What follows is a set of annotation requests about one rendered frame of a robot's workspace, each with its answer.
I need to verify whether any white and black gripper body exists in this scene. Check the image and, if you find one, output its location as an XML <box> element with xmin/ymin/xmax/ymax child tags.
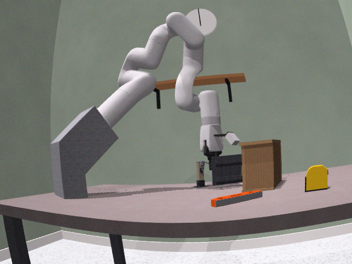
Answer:
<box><xmin>200</xmin><ymin>124</ymin><xmax>223</xmax><ymax>152</ymax></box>

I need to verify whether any orange and grey bar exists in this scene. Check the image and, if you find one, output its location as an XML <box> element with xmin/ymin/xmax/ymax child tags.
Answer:
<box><xmin>211</xmin><ymin>190</ymin><xmax>262</xmax><ymax>207</ymax></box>

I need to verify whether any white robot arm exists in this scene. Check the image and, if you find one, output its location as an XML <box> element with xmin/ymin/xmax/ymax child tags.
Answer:
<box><xmin>97</xmin><ymin>12</ymin><xmax>221</xmax><ymax>128</ymax></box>

